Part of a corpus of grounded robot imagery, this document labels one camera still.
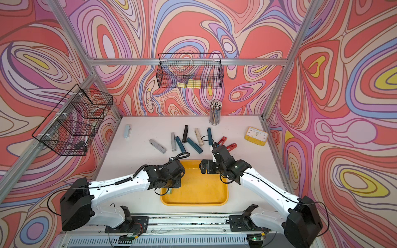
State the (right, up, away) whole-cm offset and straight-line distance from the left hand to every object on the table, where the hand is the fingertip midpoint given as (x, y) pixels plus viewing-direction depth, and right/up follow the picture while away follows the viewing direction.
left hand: (182, 183), depth 80 cm
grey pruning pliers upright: (-8, +19, +21) cm, 30 cm away
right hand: (+14, +7, -1) cm, 15 cm away
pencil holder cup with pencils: (+20, +40, +25) cm, 51 cm away
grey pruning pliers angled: (-19, +17, +20) cm, 32 cm away
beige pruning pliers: (+10, +21, +23) cm, 32 cm away
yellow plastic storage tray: (+7, -5, +4) cm, 10 cm away
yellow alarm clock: (+48, +24, +24) cm, 59 cm away
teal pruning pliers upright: (+16, +24, +24) cm, 37 cm away
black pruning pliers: (-1, +23, +24) cm, 33 cm away
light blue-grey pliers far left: (-42, +27, +27) cm, 57 cm away
